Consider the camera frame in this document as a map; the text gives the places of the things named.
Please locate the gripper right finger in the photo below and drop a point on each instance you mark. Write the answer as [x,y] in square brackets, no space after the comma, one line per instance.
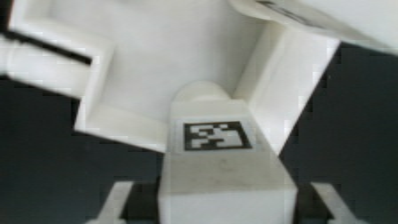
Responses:
[320,208]

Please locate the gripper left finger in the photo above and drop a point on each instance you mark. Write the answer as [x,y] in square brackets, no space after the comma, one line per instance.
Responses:
[130,205]

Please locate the white chair leg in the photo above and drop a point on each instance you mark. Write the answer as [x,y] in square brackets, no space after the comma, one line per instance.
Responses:
[359,21]
[226,185]

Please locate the white chair seat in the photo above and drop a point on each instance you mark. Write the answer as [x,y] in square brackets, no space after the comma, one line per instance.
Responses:
[158,43]

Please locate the white U-shaped obstacle fence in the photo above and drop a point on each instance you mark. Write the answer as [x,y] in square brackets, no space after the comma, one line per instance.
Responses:
[43,69]

